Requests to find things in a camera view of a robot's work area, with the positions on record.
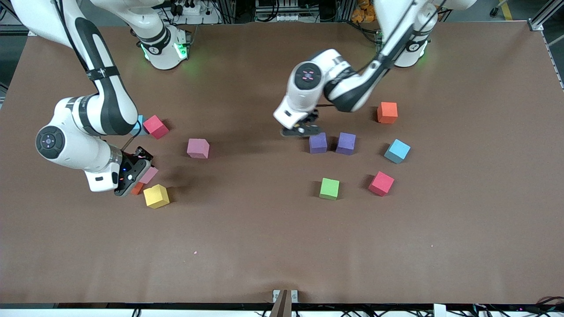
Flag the pink foam cube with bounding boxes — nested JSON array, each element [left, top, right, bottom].
[[139, 166, 160, 185], [187, 138, 210, 159]]

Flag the purple foam cube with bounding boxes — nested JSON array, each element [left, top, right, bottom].
[[309, 133, 328, 154], [336, 133, 356, 155]]

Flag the yellow foam cube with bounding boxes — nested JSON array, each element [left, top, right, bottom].
[[143, 184, 171, 209]]

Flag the green foam cube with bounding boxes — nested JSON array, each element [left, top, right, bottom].
[[319, 178, 340, 201]]

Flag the red foam cube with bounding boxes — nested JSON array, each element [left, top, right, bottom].
[[143, 114, 170, 140], [368, 171, 395, 197]]

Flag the silver equipment rack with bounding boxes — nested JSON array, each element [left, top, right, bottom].
[[255, 0, 309, 22]]

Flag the bag of orange fruit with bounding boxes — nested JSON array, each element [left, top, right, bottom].
[[351, 0, 384, 23]]

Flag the white power strip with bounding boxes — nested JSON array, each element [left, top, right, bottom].
[[170, 0, 208, 16]]

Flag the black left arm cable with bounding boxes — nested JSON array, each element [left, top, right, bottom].
[[315, 0, 417, 108]]

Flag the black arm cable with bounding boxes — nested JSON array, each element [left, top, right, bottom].
[[315, 0, 417, 108], [55, 0, 144, 152]]

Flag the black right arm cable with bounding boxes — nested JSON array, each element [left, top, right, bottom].
[[55, 0, 144, 152]]

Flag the aluminium frame profile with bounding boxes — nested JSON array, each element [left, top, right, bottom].
[[0, 0, 38, 37], [528, 0, 564, 32]]

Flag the metal table edge bracket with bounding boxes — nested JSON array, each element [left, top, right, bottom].
[[272, 289, 299, 317]]

